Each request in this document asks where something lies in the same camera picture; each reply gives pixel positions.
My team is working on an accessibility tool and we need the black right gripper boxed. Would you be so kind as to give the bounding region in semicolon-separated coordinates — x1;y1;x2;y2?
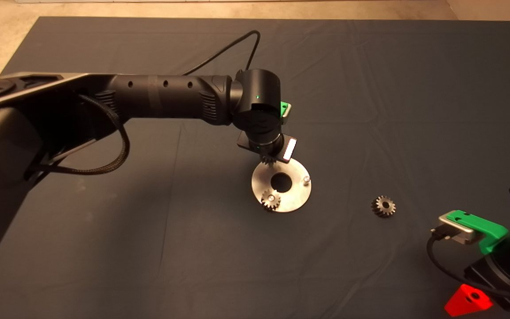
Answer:
444;256;510;318

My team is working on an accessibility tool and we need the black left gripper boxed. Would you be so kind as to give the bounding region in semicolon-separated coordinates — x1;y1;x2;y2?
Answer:
236;132;298;164

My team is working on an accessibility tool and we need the round metal carrier plate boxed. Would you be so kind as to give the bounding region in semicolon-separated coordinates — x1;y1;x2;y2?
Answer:
251;159;313;214

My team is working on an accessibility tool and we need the dark grey table cloth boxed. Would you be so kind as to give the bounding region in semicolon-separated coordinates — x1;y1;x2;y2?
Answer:
0;17;510;319

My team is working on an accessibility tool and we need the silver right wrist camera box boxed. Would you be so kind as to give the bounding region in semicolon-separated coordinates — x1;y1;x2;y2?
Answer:
430;214;483;245

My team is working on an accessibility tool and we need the green right camera mount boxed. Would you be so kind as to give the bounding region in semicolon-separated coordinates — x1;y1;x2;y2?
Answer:
452;210;509;255

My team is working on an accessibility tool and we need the thin black left camera cable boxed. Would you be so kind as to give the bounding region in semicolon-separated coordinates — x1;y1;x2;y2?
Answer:
182;30;262;77

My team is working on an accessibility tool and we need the thick braided black cable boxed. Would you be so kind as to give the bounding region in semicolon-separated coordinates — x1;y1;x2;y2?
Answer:
24;94;131;176

